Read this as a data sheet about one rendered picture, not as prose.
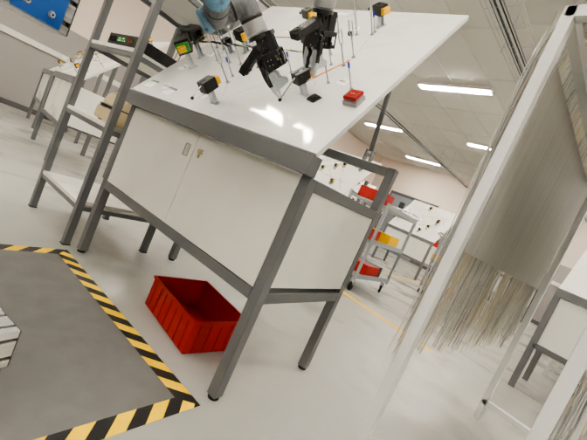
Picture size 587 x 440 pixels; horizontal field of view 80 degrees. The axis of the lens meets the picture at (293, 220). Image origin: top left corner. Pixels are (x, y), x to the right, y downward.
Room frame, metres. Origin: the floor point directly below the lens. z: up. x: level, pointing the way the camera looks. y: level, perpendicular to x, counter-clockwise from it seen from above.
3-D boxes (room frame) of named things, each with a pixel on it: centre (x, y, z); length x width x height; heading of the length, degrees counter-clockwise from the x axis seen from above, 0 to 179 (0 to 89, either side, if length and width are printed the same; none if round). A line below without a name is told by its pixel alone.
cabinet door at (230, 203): (1.27, 0.26, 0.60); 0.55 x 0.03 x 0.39; 55
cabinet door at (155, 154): (1.59, 0.71, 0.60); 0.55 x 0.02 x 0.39; 55
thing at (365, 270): (4.11, -0.94, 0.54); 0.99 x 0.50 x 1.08; 141
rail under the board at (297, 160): (1.42, 0.49, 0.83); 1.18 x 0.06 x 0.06; 55
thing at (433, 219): (7.95, -2.66, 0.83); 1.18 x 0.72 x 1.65; 45
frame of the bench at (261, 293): (1.67, 0.31, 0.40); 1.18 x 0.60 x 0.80; 55
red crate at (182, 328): (1.51, 0.23, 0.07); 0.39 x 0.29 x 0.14; 48
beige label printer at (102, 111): (2.01, 1.08, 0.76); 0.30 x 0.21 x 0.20; 149
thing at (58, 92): (4.05, 2.64, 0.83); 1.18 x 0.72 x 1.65; 46
